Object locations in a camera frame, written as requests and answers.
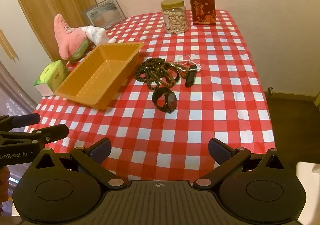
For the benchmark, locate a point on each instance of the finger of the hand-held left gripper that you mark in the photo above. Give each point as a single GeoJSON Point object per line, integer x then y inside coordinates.
{"type": "Point", "coordinates": [50, 132]}
{"type": "Point", "coordinates": [25, 120]}

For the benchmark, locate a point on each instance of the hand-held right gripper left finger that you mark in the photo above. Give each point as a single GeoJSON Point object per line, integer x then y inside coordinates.
{"type": "Point", "coordinates": [101, 151]}

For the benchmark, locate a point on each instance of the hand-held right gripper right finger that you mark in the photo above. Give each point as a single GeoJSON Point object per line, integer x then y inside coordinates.
{"type": "Point", "coordinates": [218, 151]}

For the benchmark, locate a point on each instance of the black wristwatch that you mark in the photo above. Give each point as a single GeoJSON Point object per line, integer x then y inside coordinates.
{"type": "Point", "coordinates": [171, 101]}

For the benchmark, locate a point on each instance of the orange plastic tray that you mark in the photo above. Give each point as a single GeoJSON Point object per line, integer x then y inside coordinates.
{"type": "Point", "coordinates": [100, 72]}

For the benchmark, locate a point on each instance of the black smart band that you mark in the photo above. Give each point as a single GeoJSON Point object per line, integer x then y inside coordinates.
{"type": "Point", "coordinates": [191, 76]}

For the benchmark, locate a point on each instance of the dark wooden bead strand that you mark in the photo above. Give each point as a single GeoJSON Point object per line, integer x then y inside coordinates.
{"type": "Point", "coordinates": [150, 62]}

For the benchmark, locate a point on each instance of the patterned translucent curtain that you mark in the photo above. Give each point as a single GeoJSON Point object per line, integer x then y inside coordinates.
{"type": "Point", "coordinates": [12, 90]}

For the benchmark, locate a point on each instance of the red checkered tablecloth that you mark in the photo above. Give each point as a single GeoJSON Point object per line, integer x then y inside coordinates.
{"type": "Point", "coordinates": [175, 127]}

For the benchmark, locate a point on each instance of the green tissue pack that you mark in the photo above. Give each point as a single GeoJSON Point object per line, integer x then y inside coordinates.
{"type": "Point", "coordinates": [51, 72]}

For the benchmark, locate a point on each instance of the metal door stopper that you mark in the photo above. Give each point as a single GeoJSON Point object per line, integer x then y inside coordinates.
{"type": "Point", "coordinates": [270, 89]}

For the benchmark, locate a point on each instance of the pink star plush toy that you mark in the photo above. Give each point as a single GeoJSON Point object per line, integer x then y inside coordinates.
{"type": "Point", "coordinates": [67, 37]}

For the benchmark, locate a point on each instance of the white plush toy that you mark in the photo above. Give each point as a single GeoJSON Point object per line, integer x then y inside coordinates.
{"type": "Point", "coordinates": [97, 35]}

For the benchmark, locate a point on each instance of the framed picture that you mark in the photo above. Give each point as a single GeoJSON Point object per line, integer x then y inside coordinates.
{"type": "Point", "coordinates": [105, 13]}

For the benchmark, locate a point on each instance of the nut jar with gold lid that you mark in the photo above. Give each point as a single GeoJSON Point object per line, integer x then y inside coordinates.
{"type": "Point", "coordinates": [175, 20]}

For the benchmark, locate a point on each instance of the red tin box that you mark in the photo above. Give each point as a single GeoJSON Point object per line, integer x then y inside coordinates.
{"type": "Point", "coordinates": [202, 10]}

